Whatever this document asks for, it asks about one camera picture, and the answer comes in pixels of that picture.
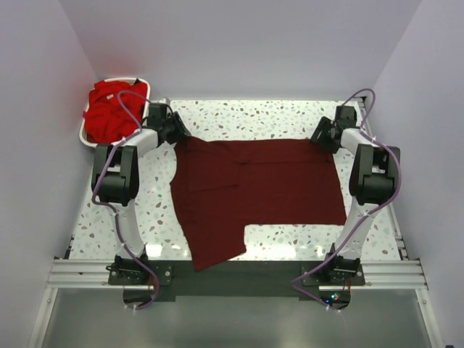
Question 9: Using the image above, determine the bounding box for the dark red t shirt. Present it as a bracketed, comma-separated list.
[170, 136, 347, 271]

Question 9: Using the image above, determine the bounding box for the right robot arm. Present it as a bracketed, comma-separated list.
[309, 105, 402, 283]

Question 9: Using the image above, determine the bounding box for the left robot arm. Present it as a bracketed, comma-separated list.
[91, 100, 190, 285]

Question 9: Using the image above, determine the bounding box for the bright red t shirt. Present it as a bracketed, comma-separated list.
[83, 80, 150, 144]

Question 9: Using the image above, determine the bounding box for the white plastic laundry basket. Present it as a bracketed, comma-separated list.
[78, 76, 152, 149]

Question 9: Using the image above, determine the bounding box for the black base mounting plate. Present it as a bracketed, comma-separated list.
[106, 257, 365, 309]

